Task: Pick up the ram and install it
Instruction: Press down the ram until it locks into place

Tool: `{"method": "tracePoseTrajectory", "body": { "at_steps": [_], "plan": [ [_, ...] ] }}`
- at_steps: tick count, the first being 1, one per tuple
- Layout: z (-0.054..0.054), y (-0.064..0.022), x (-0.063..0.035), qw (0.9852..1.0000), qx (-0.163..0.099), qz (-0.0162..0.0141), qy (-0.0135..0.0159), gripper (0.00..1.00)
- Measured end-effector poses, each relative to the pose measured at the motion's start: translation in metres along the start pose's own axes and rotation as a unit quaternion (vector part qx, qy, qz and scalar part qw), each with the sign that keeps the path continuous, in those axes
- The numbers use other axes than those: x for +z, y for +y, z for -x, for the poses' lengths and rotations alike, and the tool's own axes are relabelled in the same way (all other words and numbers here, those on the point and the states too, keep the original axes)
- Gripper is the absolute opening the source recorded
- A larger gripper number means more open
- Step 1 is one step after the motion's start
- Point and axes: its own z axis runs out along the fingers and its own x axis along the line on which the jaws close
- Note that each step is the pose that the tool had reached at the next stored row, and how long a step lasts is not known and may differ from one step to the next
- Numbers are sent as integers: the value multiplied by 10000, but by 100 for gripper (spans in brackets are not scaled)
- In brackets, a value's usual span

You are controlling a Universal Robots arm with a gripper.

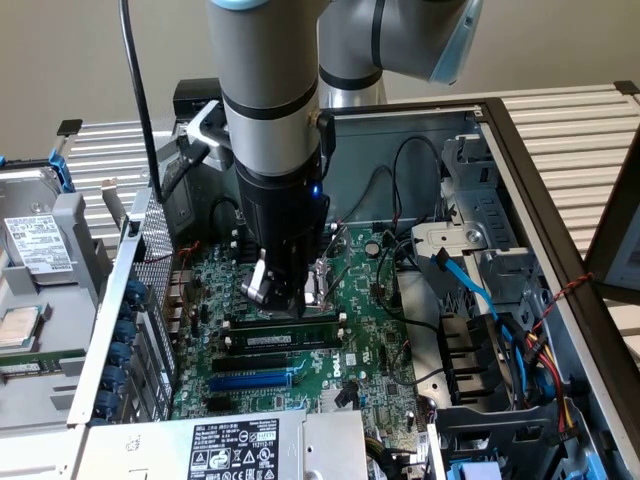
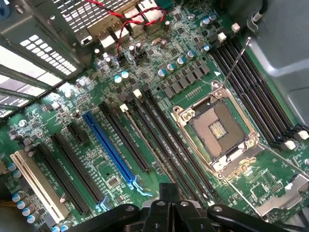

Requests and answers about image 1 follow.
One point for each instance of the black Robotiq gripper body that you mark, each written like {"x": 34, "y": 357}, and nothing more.
{"x": 280, "y": 210}

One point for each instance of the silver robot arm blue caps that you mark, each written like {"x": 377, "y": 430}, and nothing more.
{"x": 265, "y": 60}

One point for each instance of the silver CPU socket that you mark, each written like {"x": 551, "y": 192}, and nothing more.
{"x": 312, "y": 295}

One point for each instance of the green Dell motherboard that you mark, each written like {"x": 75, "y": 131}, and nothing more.
{"x": 360, "y": 300}

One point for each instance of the silver socket cover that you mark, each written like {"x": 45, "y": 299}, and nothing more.
{"x": 344, "y": 237}

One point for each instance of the metal rear port block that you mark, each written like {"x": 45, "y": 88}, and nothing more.
{"x": 177, "y": 300}

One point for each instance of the long black expansion slot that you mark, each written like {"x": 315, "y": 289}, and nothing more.
{"x": 250, "y": 363}

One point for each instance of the round coin battery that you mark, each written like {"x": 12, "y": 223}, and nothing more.
{"x": 371, "y": 248}

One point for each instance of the blue expansion slot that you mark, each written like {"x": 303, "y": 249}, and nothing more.
{"x": 250, "y": 381}

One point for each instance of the open grey PC case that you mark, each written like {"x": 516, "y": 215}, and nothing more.
{"x": 375, "y": 145}

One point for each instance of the blue card retention clip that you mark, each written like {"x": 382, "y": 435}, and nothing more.
{"x": 121, "y": 354}
{"x": 136, "y": 295}
{"x": 115, "y": 379}
{"x": 127, "y": 330}
{"x": 108, "y": 404}

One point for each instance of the short black expansion slot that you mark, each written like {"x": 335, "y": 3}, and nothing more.
{"x": 221, "y": 405}

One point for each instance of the black box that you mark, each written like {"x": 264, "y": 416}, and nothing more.
{"x": 190, "y": 90}

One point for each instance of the grey parts rack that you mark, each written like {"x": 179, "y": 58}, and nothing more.
{"x": 65, "y": 310}

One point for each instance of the silver power supply unit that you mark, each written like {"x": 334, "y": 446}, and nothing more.
{"x": 150, "y": 450}

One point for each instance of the silver metal disk bay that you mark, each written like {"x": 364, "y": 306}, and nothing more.
{"x": 480, "y": 200}

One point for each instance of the silver hard disk white label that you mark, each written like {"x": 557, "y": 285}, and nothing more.
{"x": 37, "y": 242}

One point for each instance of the black table end cap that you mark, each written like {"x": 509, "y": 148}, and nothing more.
{"x": 70, "y": 127}
{"x": 627, "y": 88}

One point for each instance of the silver CPU chip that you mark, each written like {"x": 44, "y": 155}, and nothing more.
{"x": 17, "y": 327}

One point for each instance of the blue plastic tab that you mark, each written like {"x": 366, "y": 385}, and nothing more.
{"x": 472, "y": 471}

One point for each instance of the black framed panel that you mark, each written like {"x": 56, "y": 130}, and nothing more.
{"x": 625, "y": 250}

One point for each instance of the pale grey wrist camera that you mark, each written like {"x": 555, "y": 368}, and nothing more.
{"x": 202, "y": 125}

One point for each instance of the silver expansion card bracket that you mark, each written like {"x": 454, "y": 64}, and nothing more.
{"x": 112, "y": 200}

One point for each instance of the blue plastic disk bracket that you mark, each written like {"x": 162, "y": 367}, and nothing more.
{"x": 61, "y": 170}

